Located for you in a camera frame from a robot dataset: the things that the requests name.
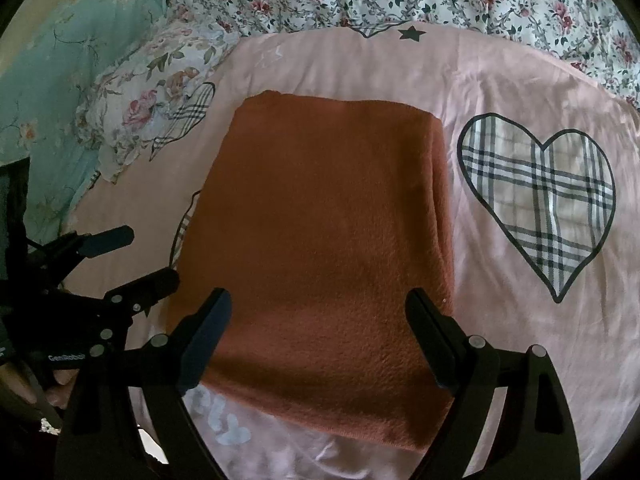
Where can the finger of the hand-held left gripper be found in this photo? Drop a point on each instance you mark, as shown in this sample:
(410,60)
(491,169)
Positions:
(107,241)
(150,287)

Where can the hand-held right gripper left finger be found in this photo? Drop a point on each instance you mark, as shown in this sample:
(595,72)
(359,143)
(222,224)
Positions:
(210,335)

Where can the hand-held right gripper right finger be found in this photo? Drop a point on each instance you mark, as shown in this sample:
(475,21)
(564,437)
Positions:
(434,345)

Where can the teal floral sheet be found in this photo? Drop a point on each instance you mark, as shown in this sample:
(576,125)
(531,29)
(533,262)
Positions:
(65,85)

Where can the pink heart-print bed sheet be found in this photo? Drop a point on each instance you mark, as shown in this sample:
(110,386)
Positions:
(500,85)

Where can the floral pillow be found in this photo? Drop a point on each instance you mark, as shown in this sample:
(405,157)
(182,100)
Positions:
(150,95)

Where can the brown knit garment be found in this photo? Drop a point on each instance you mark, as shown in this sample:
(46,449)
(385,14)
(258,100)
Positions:
(320,240)

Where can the person's left hand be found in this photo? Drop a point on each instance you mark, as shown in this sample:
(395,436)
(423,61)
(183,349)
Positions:
(54,379)

